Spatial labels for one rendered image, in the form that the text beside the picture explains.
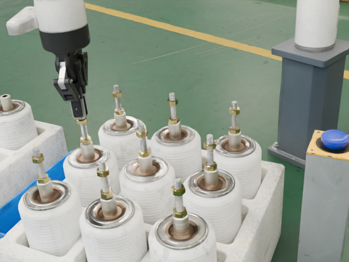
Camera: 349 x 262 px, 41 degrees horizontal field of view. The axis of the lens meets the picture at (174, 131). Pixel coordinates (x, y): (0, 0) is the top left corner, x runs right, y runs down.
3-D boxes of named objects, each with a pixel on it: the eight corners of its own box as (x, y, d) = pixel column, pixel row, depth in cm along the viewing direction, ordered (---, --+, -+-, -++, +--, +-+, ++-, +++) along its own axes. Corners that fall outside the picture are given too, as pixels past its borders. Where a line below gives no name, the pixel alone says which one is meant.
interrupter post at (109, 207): (121, 214, 70) (118, 197, 68) (107, 221, 69) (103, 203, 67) (113, 206, 72) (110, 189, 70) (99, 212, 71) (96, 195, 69)
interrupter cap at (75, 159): (87, 143, 89) (86, 140, 88) (118, 153, 85) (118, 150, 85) (59, 164, 83) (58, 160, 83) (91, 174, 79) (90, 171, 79)
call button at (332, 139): (322, 138, 73) (323, 127, 72) (349, 142, 72) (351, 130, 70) (318, 151, 70) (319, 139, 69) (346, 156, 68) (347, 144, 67)
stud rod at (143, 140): (147, 160, 79) (143, 121, 75) (148, 164, 78) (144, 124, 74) (142, 161, 79) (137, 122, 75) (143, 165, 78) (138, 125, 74)
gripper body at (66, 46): (79, 28, 67) (90, 87, 72) (92, 11, 75) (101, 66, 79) (29, 30, 68) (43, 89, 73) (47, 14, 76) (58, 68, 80)
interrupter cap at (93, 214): (144, 215, 69) (144, 212, 69) (98, 238, 66) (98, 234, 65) (120, 192, 75) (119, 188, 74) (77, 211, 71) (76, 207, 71)
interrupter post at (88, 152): (88, 153, 85) (85, 138, 84) (98, 156, 84) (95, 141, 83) (79, 160, 84) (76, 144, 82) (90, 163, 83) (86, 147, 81)
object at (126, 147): (138, 180, 108) (130, 110, 99) (162, 199, 101) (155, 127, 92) (102, 196, 103) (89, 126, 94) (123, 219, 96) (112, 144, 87)
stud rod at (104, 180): (104, 205, 69) (96, 162, 65) (107, 200, 70) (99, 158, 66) (109, 206, 69) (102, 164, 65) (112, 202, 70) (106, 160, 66)
